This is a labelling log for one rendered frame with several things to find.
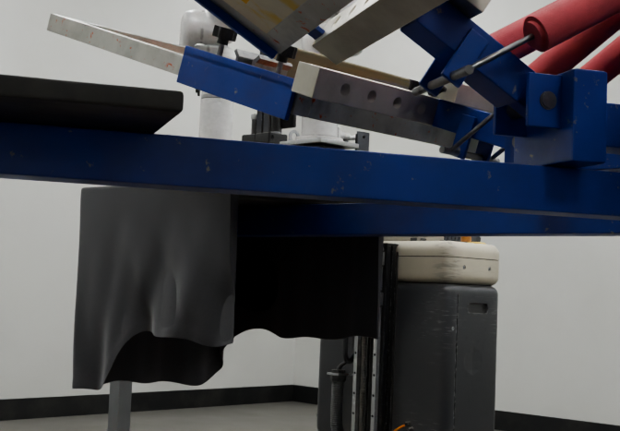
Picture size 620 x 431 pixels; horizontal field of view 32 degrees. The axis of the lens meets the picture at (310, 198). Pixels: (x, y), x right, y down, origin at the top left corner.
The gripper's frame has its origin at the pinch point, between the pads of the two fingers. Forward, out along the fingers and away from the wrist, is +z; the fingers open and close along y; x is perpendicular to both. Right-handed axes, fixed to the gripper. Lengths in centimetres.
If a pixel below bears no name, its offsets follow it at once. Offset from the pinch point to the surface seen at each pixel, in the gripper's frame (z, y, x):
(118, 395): 98, -4, -13
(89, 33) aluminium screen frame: 14.2, -14.1, 28.4
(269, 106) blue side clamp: 17, -72, 29
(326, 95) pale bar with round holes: 13, -85, 30
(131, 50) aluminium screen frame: 14.9, -29.5, 28.3
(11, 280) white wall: 154, 284, -162
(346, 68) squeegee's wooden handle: 7, -60, 0
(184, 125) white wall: 57, 313, -273
